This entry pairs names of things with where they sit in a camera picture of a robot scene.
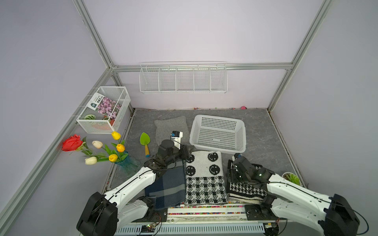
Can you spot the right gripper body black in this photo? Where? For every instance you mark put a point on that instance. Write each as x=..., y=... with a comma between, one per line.
x=235, y=176

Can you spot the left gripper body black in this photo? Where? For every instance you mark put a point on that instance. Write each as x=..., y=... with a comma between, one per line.
x=181, y=154

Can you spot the navy grey plaid scarf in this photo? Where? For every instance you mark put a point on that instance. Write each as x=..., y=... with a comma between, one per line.
x=169, y=190

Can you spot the white black smiley scarf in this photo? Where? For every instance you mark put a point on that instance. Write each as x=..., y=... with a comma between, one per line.
x=205, y=184

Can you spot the white plastic perforated basket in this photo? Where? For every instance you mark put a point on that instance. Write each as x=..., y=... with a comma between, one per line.
x=222, y=134

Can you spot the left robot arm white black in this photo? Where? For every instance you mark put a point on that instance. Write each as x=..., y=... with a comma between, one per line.
x=105, y=213

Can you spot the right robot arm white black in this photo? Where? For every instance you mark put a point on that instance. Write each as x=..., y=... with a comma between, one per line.
x=278, y=197

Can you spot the black white houndstooth scarf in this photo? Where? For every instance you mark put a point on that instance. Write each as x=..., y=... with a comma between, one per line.
x=242, y=192

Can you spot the green toy shovel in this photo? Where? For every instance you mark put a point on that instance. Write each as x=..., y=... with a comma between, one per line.
x=144, y=141

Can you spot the tulip bouquet in teal vase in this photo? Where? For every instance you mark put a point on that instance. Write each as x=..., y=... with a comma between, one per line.
x=115, y=153

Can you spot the small potted succulent white pot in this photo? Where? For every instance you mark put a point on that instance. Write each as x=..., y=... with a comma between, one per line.
x=291, y=177

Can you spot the purple flower seed packet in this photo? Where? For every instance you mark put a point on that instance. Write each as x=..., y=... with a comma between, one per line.
x=104, y=105

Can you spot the red artificial rose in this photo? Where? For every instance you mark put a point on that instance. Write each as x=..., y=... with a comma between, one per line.
x=76, y=143

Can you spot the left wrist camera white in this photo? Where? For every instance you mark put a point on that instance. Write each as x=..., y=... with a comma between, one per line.
x=176, y=137

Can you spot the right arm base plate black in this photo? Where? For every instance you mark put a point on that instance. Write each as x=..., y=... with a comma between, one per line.
x=259, y=212

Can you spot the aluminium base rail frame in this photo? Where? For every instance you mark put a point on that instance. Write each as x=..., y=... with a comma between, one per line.
x=205, y=220

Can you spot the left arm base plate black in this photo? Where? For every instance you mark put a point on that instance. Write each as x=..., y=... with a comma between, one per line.
x=154, y=215

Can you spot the white wire wall shelf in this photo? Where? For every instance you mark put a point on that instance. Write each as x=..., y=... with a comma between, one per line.
x=191, y=77

